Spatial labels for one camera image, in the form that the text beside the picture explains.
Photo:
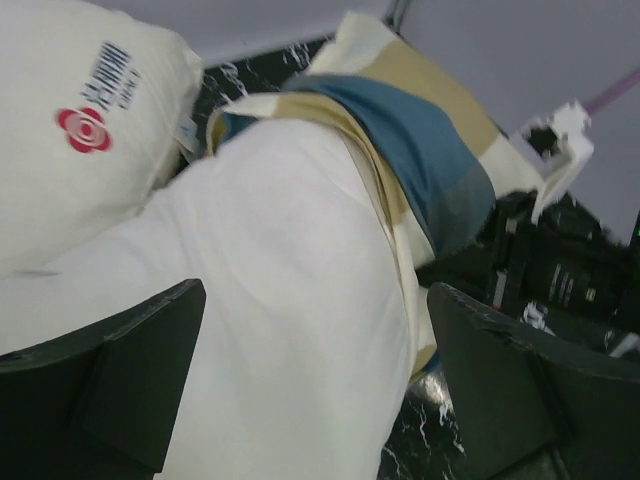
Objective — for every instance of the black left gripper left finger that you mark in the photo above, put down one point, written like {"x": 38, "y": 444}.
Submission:
{"x": 101, "y": 402}

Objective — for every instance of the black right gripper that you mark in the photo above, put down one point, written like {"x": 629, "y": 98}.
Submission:
{"x": 562, "y": 267}

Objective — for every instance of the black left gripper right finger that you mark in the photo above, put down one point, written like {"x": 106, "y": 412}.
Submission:
{"x": 530, "y": 405}

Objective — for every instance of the blue beige patchwork pillowcase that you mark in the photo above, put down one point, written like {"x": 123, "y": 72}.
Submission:
{"x": 432, "y": 161}

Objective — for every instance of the plain white pillow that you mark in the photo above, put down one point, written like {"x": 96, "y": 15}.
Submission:
{"x": 95, "y": 109}

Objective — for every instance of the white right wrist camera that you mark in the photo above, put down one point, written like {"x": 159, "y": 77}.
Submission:
{"x": 558, "y": 148}

